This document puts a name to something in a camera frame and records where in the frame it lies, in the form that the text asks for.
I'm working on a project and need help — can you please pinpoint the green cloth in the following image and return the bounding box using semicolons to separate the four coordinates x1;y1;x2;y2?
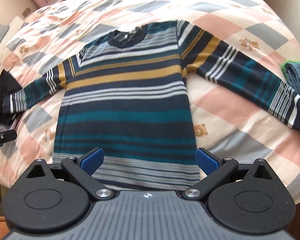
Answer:
279;59;300;145

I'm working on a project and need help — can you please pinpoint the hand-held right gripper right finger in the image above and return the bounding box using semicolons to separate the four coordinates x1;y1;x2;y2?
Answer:
182;148;275;200

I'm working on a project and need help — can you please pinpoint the cream quilted headboard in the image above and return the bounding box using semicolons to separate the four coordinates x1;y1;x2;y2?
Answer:
0;15;24;80

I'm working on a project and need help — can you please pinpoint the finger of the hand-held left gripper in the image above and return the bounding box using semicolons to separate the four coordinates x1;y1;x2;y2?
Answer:
0;129;17;150

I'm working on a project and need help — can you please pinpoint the black garment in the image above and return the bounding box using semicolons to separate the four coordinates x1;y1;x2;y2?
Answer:
0;70;23;131

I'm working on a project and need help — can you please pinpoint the checked bear print quilt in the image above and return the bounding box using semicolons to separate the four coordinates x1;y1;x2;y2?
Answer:
0;0;300;193

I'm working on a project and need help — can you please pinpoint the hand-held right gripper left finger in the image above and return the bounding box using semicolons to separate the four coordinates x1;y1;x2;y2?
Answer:
27;148;114;200

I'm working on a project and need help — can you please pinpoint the striped knit sweater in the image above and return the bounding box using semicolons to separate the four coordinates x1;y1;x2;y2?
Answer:
9;20;300;191

